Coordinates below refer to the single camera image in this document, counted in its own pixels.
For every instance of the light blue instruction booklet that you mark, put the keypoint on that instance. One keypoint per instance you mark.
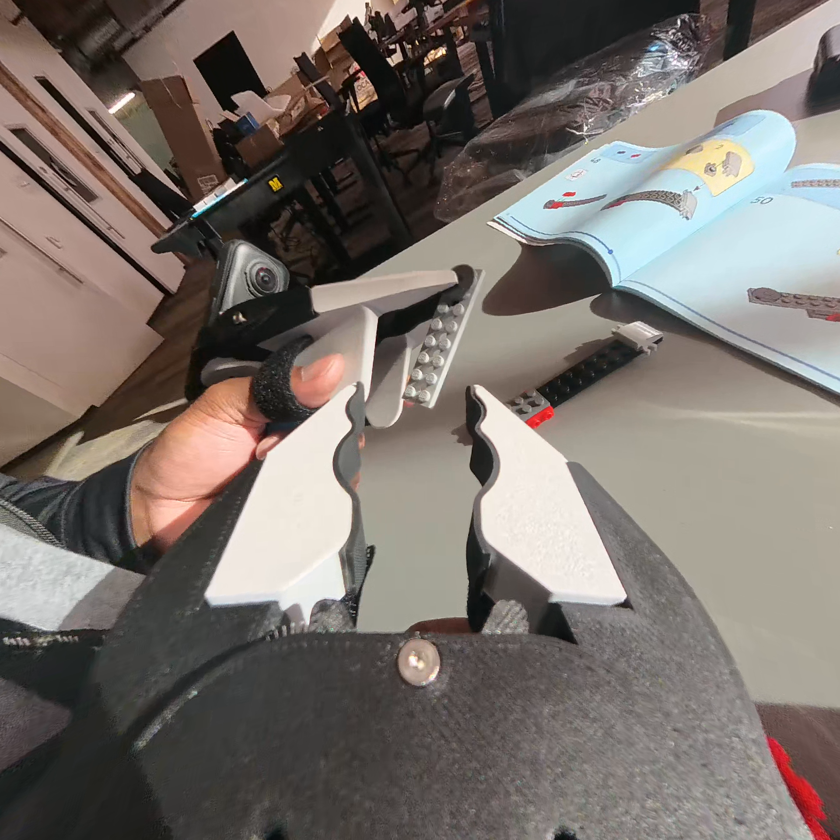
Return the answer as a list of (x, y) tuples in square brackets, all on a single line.
[(722, 262)]

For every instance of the black power strip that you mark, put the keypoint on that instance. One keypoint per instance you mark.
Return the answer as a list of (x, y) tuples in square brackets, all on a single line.
[(828, 65)]

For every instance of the grey toy brick plate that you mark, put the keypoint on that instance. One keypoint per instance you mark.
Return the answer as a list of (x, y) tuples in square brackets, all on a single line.
[(439, 348)]

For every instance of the person's left forearm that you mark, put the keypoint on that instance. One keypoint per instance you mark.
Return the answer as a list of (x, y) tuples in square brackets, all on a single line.
[(79, 512)]

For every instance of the tall cardboard box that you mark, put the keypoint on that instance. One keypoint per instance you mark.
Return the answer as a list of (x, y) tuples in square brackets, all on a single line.
[(184, 138)]

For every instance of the small red brick assembly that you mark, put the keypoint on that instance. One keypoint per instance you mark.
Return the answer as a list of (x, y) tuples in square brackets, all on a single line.
[(800, 787)]

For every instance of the black flat screen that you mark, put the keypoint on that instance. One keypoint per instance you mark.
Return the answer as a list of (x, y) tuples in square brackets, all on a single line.
[(229, 72)]

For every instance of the grey desk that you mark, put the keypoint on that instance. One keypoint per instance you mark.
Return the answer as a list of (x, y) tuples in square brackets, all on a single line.
[(656, 492)]

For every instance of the plastic-wrapped black bundle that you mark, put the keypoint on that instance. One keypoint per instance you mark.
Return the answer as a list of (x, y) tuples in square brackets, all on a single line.
[(577, 118)]

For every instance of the black workbench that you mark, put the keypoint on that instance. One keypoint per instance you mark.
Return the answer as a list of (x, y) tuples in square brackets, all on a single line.
[(295, 177)]

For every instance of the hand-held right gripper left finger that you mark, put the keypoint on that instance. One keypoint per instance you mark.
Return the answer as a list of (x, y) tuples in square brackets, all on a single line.
[(289, 525)]

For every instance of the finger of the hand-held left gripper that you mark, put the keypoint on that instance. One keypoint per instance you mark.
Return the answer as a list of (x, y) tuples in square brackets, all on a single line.
[(380, 292)]

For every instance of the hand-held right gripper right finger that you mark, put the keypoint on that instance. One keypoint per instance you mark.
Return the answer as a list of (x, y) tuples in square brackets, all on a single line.
[(544, 531)]

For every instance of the black toy brick beam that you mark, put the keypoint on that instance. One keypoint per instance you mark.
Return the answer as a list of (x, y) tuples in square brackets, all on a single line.
[(584, 374)]

